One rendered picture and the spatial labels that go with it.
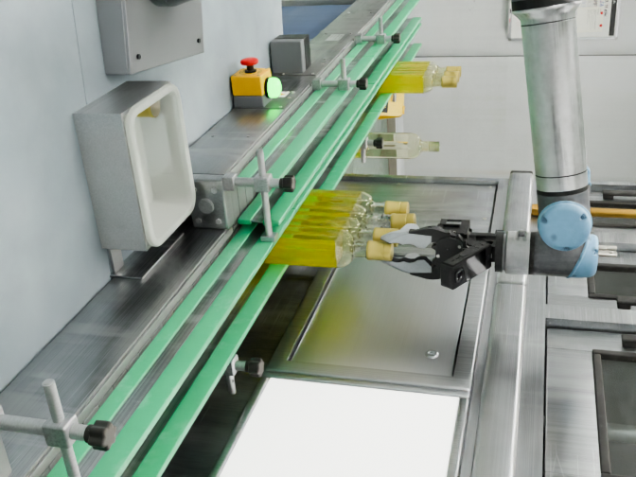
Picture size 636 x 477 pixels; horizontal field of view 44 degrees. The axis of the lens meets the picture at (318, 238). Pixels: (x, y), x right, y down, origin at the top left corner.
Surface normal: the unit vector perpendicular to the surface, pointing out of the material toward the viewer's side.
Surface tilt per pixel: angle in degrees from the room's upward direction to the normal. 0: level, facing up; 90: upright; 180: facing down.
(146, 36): 3
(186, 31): 3
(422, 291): 90
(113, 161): 90
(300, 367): 90
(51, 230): 0
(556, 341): 90
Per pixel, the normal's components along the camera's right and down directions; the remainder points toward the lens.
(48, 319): 0.96, 0.05
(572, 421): -0.07, -0.89
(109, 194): -0.25, 0.45
